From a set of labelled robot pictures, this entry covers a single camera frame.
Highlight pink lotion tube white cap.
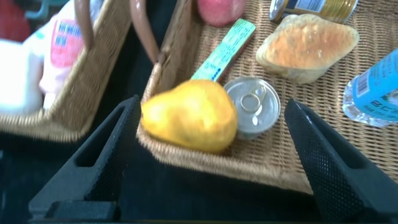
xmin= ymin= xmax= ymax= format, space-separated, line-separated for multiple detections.
xmin=39 ymin=0 xmax=94 ymax=110

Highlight green chewing gum pack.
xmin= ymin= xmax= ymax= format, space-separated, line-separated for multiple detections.
xmin=190 ymin=17 xmax=257 ymax=83

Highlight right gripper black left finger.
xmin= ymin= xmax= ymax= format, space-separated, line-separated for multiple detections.
xmin=28 ymin=95 xmax=142 ymax=219

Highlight clear water bottle blue cap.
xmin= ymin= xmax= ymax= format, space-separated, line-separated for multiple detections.
xmin=341 ymin=47 xmax=398 ymax=129

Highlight white soap bar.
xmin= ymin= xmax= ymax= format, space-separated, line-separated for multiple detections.
xmin=0 ymin=39 xmax=45 ymax=116

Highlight pink peach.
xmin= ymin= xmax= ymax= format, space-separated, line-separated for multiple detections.
xmin=196 ymin=0 xmax=248 ymax=28

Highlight woven wicker basket brown handles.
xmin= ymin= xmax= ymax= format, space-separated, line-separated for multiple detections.
xmin=0 ymin=0 xmax=134 ymax=144
xmin=129 ymin=0 xmax=398 ymax=195

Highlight small tin can green label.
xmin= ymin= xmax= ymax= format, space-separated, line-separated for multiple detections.
xmin=223 ymin=77 xmax=282 ymax=141

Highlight red pot with black handles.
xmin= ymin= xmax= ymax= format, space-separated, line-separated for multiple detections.
xmin=0 ymin=0 xmax=32 ymax=44

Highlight yellow drink can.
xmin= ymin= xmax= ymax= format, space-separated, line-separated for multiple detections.
xmin=269 ymin=0 xmax=359 ymax=25

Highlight golden striped bread roll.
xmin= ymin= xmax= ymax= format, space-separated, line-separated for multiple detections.
xmin=255 ymin=13 xmax=361 ymax=85

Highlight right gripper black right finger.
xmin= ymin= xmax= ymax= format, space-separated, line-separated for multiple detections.
xmin=284 ymin=98 xmax=398 ymax=223

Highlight yellow pear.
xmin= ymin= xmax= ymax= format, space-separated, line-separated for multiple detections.
xmin=140 ymin=78 xmax=239 ymax=154

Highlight black table cloth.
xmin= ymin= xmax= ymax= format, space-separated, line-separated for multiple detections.
xmin=0 ymin=0 xmax=323 ymax=224

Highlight teal mug with handle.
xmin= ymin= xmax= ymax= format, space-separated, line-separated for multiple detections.
xmin=24 ymin=0 xmax=70 ymax=21

